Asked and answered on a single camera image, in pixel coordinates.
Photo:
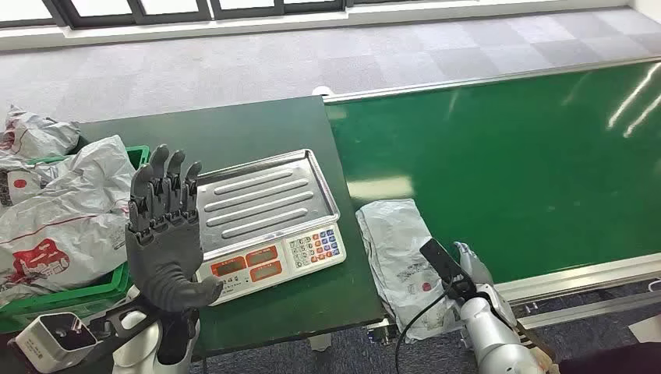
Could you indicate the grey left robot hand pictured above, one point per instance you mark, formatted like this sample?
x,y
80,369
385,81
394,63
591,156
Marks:
x,y
165,258

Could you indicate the grey plastic mailer package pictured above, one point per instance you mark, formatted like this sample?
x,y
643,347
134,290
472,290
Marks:
x,y
392,242

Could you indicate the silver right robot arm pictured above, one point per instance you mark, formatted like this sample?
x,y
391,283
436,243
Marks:
x,y
495,340

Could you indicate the crumpled grey mailer package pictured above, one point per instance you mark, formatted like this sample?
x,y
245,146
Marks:
x,y
36,134

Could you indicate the green conveyor belt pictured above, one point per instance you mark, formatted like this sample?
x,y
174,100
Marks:
x,y
516,170

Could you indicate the green plastic crate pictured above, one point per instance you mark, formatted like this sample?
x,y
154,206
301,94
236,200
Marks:
x,y
77,302

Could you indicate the steel tray electronic scale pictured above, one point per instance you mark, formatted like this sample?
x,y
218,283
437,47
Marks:
x,y
258,201

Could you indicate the large mailer with red print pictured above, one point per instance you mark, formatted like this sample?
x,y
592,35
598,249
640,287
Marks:
x,y
62,222

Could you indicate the grey mailer with red dot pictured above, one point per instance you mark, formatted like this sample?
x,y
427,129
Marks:
x,y
20,180

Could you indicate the white table leg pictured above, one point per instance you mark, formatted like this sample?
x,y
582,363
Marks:
x,y
320,342

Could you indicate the white round end cap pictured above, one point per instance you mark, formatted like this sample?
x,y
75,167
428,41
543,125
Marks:
x,y
323,91

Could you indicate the white window sill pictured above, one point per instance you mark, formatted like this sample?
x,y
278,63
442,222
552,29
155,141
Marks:
x,y
310,23

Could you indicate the dark maroon panel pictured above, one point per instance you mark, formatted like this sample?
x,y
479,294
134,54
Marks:
x,y
614,361

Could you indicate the white flat floor object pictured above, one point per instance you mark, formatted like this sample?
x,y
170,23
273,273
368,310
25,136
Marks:
x,y
648,330

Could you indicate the black left camera bracket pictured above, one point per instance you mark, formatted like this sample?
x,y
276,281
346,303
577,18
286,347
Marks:
x,y
121,320

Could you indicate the black camera bracket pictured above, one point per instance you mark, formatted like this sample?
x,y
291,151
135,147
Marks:
x,y
444,263
121,320

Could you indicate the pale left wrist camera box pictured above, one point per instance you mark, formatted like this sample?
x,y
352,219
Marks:
x,y
46,346

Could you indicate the metal conveyor foot bracket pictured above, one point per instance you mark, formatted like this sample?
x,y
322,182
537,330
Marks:
x,y
382,333

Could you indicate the dark window frame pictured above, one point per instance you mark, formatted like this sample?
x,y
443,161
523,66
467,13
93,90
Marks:
x,y
170,17

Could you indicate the black right camera bracket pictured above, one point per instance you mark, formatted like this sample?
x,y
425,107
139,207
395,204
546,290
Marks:
x,y
444,263

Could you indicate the aluminium conveyor side rail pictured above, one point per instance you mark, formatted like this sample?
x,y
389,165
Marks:
x,y
465,82
594,273

